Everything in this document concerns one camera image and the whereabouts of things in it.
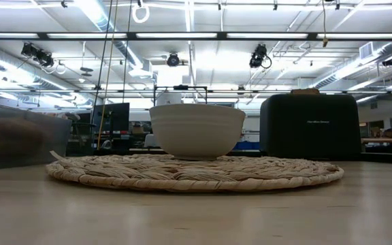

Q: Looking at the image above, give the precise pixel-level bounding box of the white ceramic bowl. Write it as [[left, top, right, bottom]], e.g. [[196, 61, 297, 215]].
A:
[[149, 103, 247, 161]]

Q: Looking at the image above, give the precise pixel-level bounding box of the white cylinder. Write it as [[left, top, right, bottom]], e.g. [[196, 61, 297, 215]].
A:
[[156, 92, 183, 106]]

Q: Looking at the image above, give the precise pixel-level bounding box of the round woven placemat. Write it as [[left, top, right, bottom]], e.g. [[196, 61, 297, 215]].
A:
[[45, 150, 345, 193]]

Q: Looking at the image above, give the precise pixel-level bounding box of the blue storage bin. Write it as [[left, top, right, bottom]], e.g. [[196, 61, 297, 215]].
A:
[[232, 140, 261, 151]]

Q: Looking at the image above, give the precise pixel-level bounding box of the black computer monitor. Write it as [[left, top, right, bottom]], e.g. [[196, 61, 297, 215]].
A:
[[91, 102, 131, 134]]

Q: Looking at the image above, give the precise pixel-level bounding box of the black overhead light bar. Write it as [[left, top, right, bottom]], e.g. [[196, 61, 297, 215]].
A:
[[0, 31, 392, 42]]

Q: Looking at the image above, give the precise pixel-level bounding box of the black toaster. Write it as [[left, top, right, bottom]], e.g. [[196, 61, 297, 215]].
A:
[[259, 93, 363, 160]]

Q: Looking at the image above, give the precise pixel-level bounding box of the clear plastic container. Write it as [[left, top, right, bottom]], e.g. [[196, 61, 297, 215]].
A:
[[0, 101, 73, 172]]

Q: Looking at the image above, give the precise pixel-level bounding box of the wooden background table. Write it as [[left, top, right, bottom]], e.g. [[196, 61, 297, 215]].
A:
[[361, 137, 392, 144]]

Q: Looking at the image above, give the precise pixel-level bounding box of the black hanging cable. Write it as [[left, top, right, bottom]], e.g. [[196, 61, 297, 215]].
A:
[[122, 0, 133, 103], [90, 0, 114, 137]]

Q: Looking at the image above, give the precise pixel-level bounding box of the white cable ring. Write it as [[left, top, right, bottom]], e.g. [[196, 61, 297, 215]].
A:
[[131, 2, 151, 25]]

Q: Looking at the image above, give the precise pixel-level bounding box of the yellow hanging cable with plug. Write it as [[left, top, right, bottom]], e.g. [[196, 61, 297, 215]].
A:
[[321, 0, 329, 48]]

